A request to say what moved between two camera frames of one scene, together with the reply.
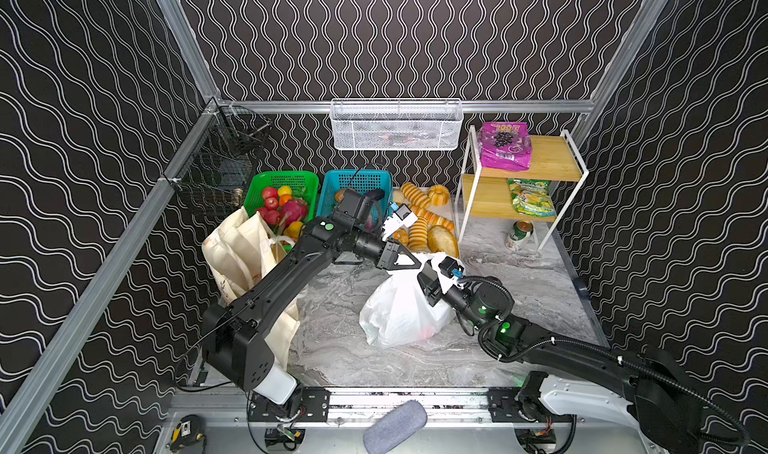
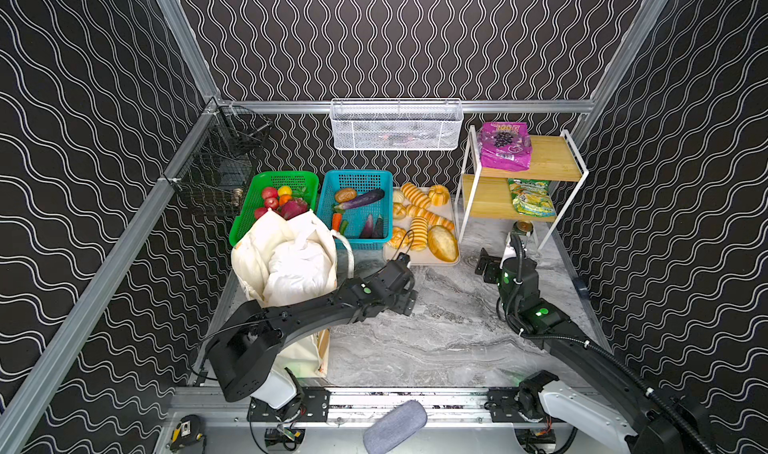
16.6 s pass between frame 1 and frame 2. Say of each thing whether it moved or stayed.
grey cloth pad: stayed
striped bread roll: stayed
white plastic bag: moved
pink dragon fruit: stayed
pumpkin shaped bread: stayed
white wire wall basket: stayed
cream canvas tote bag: moved
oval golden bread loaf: stayed
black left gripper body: moved
